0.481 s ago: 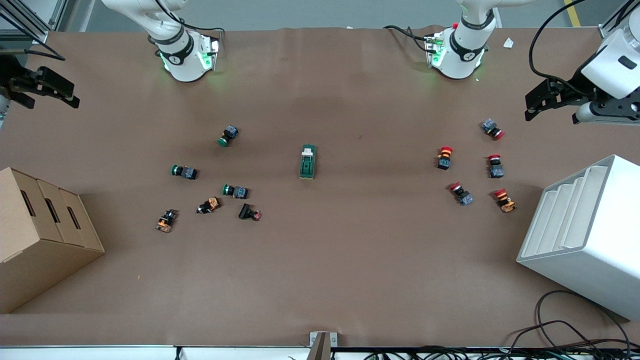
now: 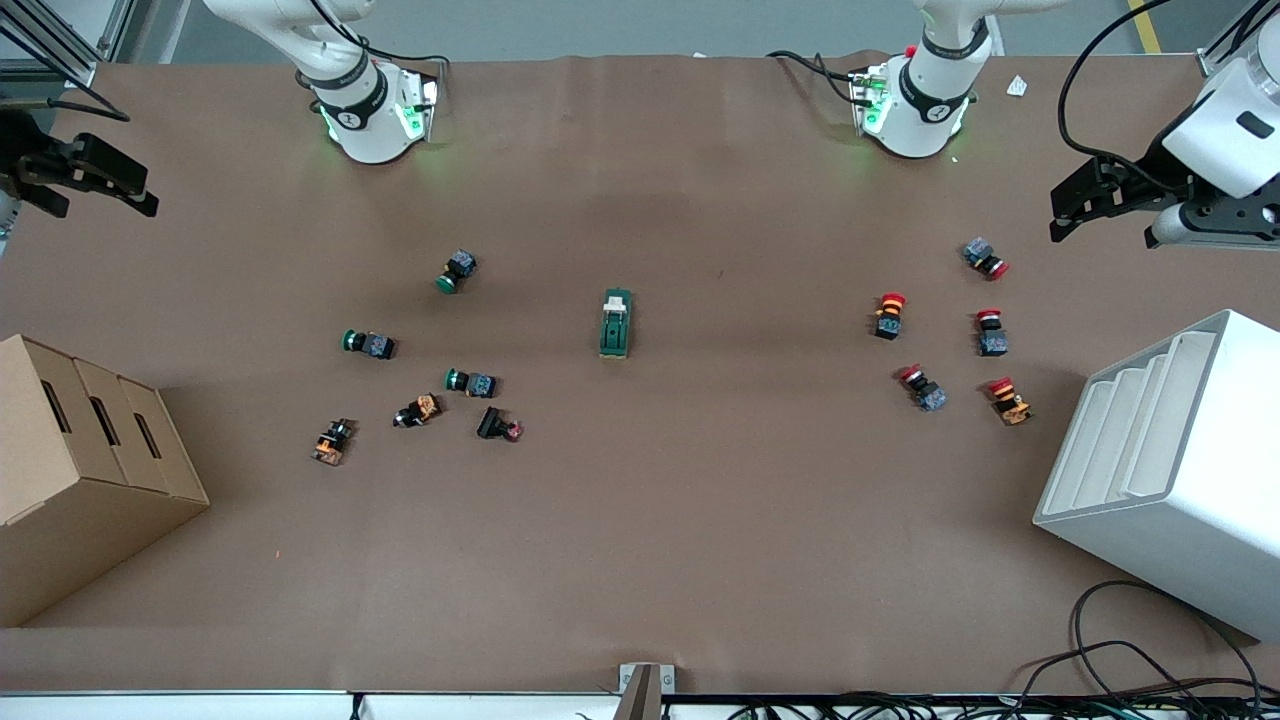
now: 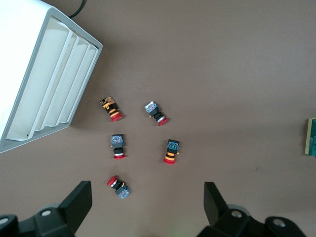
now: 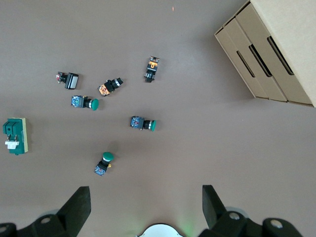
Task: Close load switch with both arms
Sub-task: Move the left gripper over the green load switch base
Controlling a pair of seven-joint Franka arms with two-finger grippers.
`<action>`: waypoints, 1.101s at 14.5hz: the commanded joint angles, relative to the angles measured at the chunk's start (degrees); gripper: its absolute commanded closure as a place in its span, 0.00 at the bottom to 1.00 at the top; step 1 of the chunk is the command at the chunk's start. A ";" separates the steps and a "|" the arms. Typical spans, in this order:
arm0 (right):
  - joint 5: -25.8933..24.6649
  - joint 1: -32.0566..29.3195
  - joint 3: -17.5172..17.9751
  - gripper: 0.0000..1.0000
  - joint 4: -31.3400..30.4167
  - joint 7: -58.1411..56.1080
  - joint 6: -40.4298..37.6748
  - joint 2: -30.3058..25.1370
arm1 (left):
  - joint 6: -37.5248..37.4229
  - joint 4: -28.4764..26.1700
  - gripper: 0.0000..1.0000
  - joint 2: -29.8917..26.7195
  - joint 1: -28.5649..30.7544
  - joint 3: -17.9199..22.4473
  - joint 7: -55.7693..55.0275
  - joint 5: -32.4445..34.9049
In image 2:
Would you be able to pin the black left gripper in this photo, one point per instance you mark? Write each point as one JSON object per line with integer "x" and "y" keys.
{"x": 1143, "y": 172}

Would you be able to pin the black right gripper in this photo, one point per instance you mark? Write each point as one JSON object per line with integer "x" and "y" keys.
{"x": 22, "y": 152}

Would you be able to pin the green terminal block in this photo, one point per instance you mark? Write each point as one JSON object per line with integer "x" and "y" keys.
{"x": 617, "y": 330}

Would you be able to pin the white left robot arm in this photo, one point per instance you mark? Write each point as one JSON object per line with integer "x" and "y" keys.
{"x": 925, "y": 105}

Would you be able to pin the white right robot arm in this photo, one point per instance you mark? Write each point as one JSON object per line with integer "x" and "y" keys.
{"x": 365, "y": 120}

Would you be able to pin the red emergency button grey base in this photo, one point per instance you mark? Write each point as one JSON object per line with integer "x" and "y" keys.
{"x": 980, "y": 252}
{"x": 930, "y": 396}

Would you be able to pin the small white paper scrap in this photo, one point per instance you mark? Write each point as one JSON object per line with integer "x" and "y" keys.
{"x": 1017, "y": 86}

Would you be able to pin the red button blue base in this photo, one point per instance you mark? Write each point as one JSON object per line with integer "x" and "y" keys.
{"x": 992, "y": 342}

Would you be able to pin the red emergency button orange base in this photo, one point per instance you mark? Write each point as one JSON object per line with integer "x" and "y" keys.
{"x": 1012, "y": 406}

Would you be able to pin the metal left base connector plate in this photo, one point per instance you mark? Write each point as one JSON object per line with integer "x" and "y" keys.
{"x": 866, "y": 100}

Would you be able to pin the metal base connector plate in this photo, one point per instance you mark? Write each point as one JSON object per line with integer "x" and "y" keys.
{"x": 428, "y": 105}
{"x": 866, "y": 100}

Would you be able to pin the metal right base connector plate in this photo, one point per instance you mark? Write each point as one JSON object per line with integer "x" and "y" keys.
{"x": 428, "y": 105}

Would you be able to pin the black button orange base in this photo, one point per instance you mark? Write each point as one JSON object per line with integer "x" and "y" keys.
{"x": 330, "y": 445}
{"x": 420, "y": 409}

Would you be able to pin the white stepped plastic rack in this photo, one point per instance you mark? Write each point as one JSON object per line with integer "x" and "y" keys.
{"x": 1180, "y": 540}

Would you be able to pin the brown cardboard box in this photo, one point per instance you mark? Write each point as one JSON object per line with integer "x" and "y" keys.
{"x": 80, "y": 540}

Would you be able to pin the aluminium frame profile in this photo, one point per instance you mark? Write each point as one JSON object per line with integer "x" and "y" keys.
{"x": 50, "y": 70}
{"x": 1215, "y": 62}

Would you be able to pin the red orange button switch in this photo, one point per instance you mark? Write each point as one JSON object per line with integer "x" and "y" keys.
{"x": 888, "y": 322}

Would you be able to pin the green push button switch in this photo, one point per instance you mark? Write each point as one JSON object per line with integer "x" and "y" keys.
{"x": 375, "y": 346}
{"x": 478, "y": 384}
{"x": 458, "y": 268}

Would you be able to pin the black switch red tip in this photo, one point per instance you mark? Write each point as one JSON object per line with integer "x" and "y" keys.
{"x": 492, "y": 423}

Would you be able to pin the white table edge rail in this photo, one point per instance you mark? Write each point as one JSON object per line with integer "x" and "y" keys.
{"x": 200, "y": 708}

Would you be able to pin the metal table edge bracket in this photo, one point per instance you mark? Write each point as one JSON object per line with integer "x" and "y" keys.
{"x": 645, "y": 690}

